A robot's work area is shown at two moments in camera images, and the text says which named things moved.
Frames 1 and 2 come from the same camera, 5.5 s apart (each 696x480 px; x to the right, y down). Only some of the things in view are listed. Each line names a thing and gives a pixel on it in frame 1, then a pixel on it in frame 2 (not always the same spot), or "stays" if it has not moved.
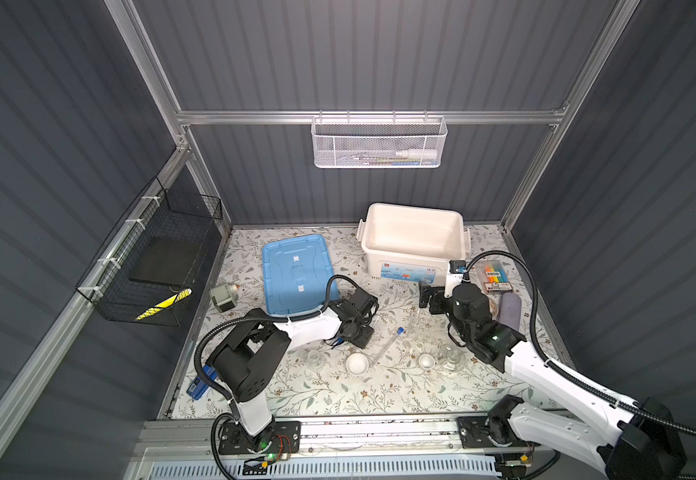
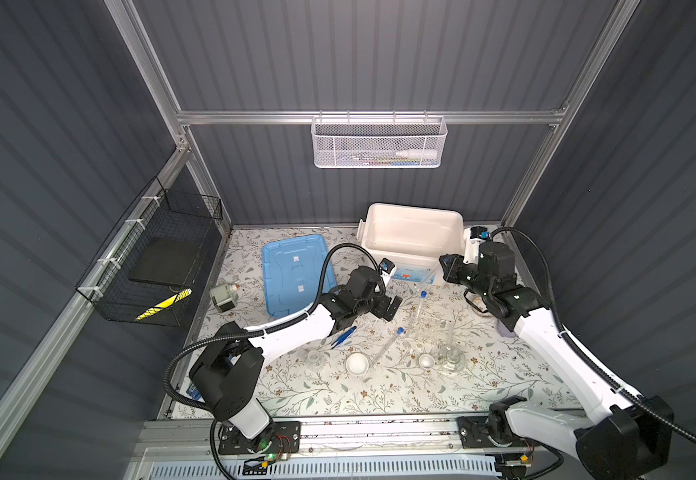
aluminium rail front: [397, 437] stays
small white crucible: [426, 361] stays
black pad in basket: [166, 260] stays
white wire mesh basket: [378, 142] stays
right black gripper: [438, 294] to [455, 263]
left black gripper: [364, 340] to [381, 310]
